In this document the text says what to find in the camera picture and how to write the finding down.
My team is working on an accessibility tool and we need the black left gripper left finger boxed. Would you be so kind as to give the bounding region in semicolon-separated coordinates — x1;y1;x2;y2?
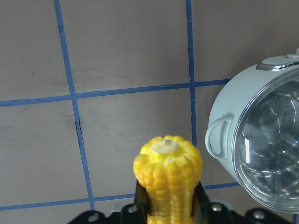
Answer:
121;181;148;224

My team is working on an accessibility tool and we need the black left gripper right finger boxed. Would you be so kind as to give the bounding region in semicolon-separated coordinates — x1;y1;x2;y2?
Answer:
192;182;234;224

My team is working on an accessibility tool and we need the yellow corn cob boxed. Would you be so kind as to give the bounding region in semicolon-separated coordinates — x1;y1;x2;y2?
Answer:
133;135;203;224

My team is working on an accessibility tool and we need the white steel cooking pot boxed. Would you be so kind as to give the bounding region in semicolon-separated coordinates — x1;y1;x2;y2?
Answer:
205;53;299;213

